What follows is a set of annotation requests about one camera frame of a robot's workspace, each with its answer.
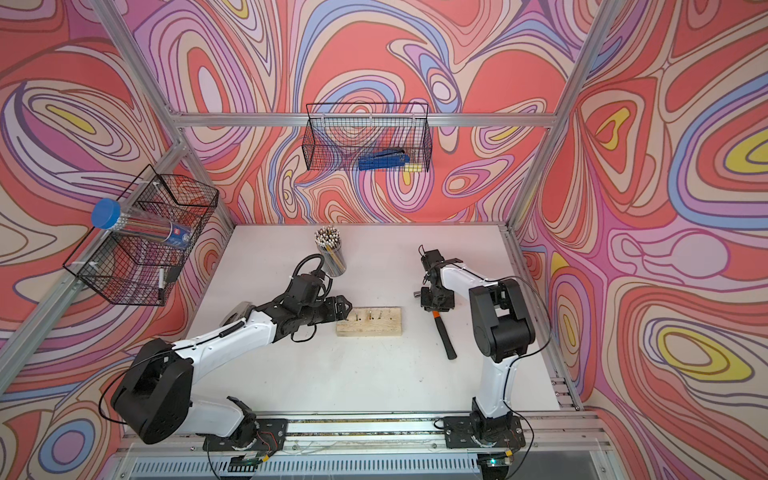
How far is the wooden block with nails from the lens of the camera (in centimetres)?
90

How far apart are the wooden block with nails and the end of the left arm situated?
121 mm

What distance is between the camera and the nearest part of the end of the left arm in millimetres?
629
